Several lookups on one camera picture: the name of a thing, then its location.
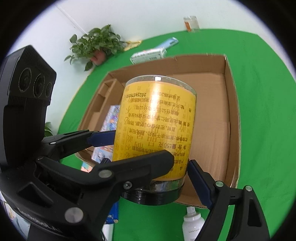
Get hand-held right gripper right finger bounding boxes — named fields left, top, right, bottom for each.
left=187, top=159, right=271, bottom=241

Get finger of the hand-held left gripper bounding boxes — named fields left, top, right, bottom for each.
left=42, top=130, right=116, bottom=160
left=35, top=149, right=175, bottom=223

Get colourful packet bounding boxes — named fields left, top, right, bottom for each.
left=91, top=105, right=121, bottom=163

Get yellow label jar black lid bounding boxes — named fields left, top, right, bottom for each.
left=112, top=75, right=197, bottom=206

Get large cardboard box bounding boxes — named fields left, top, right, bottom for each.
left=75, top=54, right=239, bottom=209

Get pastel puzzle cube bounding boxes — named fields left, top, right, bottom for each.
left=81, top=162, right=99, bottom=173

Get white spray bottle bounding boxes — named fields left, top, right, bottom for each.
left=182, top=207, right=206, bottom=241

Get white blue plastic package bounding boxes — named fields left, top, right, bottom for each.
left=103, top=202, right=119, bottom=225

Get small potted green plant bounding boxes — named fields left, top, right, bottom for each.
left=64, top=24, right=126, bottom=71

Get white green carton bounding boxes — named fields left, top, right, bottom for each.
left=129, top=46, right=167, bottom=65

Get dried yellow leaves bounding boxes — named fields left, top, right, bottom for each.
left=122, top=40, right=142, bottom=52

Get light blue slim case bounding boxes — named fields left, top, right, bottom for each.
left=155, top=37, right=178, bottom=50

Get small glass jar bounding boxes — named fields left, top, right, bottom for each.
left=183, top=15, right=200, bottom=32

